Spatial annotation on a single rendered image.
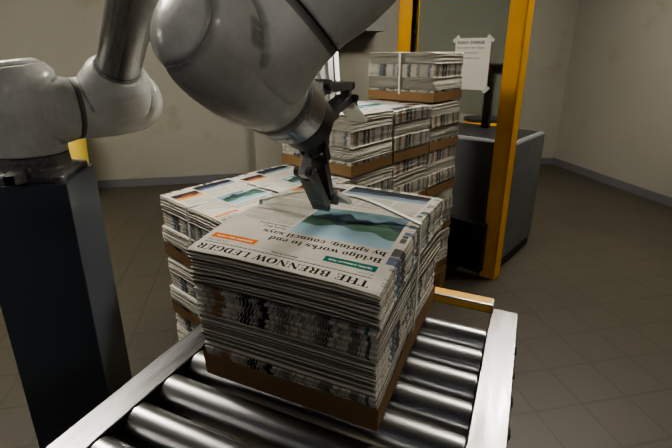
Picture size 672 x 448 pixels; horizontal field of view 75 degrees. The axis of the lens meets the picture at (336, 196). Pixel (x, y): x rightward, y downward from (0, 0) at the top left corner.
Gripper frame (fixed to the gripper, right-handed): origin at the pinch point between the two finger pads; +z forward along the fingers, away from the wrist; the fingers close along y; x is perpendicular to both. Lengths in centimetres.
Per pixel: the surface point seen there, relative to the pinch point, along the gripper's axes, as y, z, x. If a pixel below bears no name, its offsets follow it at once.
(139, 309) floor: 66, 120, -148
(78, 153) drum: -23, 197, -330
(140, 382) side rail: 41.5, -8.9, -23.2
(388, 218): 8.9, 1.1, 8.2
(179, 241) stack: 23, 52, -75
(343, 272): 18.0, -14.0, 7.9
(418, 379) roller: 33.1, 9.2, 15.8
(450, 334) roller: 26.4, 20.8, 18.5
